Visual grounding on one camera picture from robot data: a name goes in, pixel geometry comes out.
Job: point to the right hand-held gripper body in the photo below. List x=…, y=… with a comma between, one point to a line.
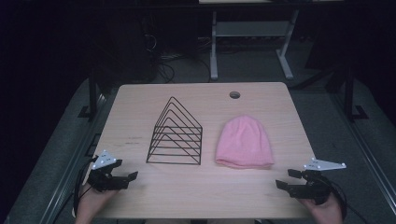
x=313, y=186

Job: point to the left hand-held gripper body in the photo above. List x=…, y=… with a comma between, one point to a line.
x=104, y=182

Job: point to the pink knit beanie hat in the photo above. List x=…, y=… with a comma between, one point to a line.
x=244, y=143

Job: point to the person's left hand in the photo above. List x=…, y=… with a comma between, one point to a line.
x=93, y=202

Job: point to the person's right hand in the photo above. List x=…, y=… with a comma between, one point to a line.
x=323, y=213

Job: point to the grey aluminium floor rail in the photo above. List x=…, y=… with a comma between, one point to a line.
x=370, y=161
x=71, y=174

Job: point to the black metal post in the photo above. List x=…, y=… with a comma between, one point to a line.
x=349, y=93
x=92, y=96

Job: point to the white metal desk frame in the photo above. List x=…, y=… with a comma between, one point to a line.
x=252, y=28

